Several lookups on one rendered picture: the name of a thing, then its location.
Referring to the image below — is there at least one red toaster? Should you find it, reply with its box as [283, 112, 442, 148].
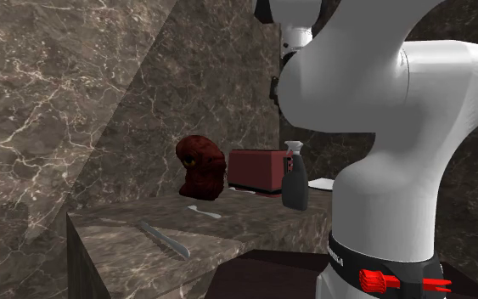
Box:
[227, 149, 294, 198]

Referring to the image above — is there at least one dark grey spray bottle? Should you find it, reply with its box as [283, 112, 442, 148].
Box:
[281, 140, 311, 212]

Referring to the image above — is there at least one white plate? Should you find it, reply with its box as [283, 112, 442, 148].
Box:
[307, 177, 335, 192]

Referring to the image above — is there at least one dark red creature figure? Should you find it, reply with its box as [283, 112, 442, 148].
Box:
[175, 134, 228, 202]

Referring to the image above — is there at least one white spoon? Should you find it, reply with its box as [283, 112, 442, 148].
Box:
[186, 204, 222, 220]

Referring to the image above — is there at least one grey knife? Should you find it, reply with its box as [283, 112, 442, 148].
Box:
[138, 219, 192, 260]

